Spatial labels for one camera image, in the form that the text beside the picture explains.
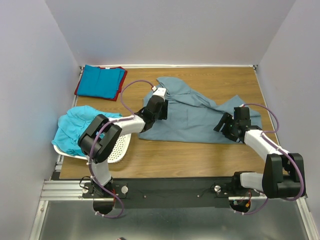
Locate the crumpled teal t shirt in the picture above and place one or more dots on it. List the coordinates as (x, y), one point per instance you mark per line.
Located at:
(73, 124)

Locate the white perforated basket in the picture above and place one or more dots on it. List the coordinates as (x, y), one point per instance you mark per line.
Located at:
(117, 154)

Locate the folded red t shirt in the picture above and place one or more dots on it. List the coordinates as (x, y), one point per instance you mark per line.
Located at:
(121, 86)

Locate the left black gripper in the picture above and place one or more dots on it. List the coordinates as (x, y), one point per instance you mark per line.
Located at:
(164, 111)

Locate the aluminium frame rail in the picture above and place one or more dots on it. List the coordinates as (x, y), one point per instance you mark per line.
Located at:
(63, 214)

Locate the folded teal t shirt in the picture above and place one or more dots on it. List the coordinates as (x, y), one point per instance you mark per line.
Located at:
(100, 81)

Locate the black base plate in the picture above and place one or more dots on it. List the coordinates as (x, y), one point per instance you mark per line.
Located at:
(155, 193)

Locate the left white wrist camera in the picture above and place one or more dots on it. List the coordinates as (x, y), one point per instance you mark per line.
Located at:
(159, 91)

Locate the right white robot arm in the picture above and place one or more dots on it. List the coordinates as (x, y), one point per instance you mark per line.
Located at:
(283, 175)

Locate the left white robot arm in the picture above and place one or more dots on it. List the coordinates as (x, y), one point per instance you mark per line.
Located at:
(100, 137)

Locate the grey-blue t shirt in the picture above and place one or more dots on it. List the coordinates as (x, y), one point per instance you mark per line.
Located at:
(191, 117)

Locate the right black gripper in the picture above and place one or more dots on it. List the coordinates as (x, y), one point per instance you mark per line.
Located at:
(226, 117)

